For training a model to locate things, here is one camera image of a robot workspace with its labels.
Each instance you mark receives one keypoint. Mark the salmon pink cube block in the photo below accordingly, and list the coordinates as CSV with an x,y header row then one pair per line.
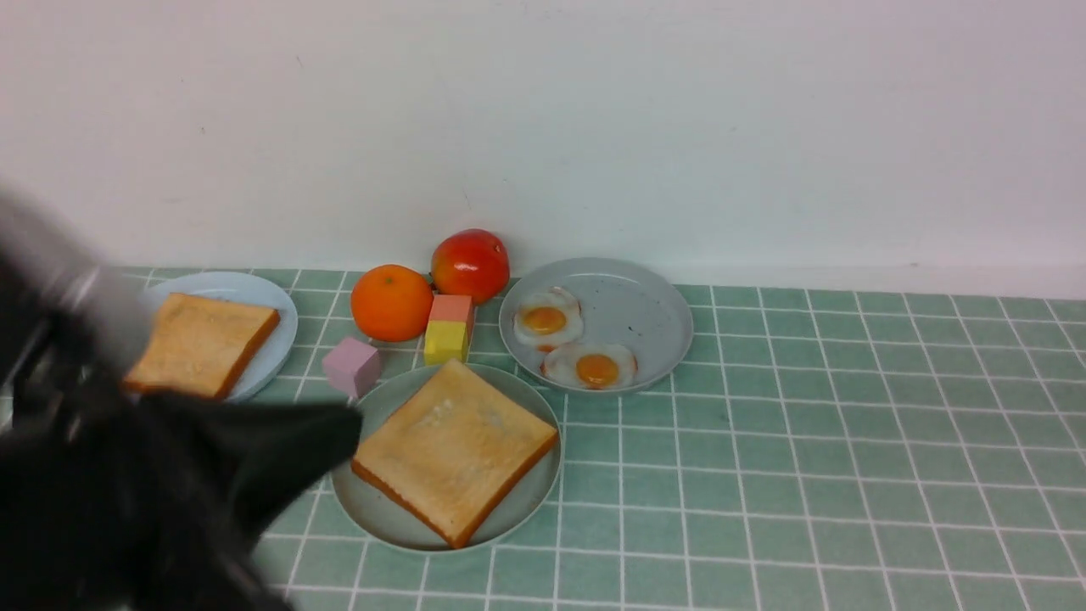
x,y
453,308

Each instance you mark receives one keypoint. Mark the light blue bread plate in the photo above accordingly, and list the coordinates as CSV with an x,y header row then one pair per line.
x,y
249,290

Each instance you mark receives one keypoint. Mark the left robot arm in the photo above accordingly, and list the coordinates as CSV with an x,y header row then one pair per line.
x,y
50,280

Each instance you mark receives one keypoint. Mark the toast slice on blue plate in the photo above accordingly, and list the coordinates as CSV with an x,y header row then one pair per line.
x,y
199,346

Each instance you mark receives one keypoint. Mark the toast slice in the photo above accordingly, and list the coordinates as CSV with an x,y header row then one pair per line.
x,y
454,450
199,346

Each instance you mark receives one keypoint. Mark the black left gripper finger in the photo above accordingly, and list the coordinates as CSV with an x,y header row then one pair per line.
x,y
263,458

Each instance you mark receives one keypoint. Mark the lilac pink cube block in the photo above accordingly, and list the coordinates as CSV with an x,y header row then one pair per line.
x,y
353,367

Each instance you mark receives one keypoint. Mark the red apple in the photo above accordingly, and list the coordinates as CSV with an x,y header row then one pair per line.
x,y
474,263

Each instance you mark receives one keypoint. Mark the grey egg plate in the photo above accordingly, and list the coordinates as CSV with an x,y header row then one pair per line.
x,y
621,303

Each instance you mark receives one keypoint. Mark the yellow cube block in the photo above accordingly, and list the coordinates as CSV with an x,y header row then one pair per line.
x,y
445,341

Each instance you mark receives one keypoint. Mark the orange fruit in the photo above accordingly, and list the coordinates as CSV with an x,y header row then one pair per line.
x,y
392,303

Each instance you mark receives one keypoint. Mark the pale green centre plate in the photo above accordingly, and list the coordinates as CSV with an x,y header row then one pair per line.
x,y
382,509

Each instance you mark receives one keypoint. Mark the fried egg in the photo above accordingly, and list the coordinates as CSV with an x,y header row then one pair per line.
x,y
547,319
590,366

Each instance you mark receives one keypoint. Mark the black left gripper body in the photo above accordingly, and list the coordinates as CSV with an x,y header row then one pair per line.
x,y
110,502

